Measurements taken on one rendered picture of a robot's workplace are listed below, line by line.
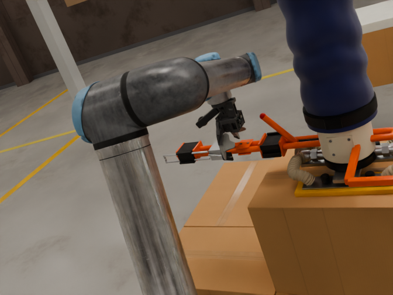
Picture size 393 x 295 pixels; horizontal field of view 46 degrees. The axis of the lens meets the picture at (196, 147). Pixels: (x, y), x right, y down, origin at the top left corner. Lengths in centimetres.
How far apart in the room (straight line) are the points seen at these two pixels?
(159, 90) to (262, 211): 83
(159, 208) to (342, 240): 80
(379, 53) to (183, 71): 221
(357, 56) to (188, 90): 65
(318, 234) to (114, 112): 91
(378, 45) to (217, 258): 162
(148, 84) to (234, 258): 131
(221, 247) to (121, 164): 128
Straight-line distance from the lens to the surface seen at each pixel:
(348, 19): 140
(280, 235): 165
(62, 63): 447
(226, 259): 208
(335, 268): 169
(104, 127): 92
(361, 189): 154
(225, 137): 165
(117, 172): 93
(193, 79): 92
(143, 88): 88
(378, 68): 305
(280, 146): 162
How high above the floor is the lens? 183
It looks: 24 degrees down
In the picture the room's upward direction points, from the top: 20 degrees counter-clockwise
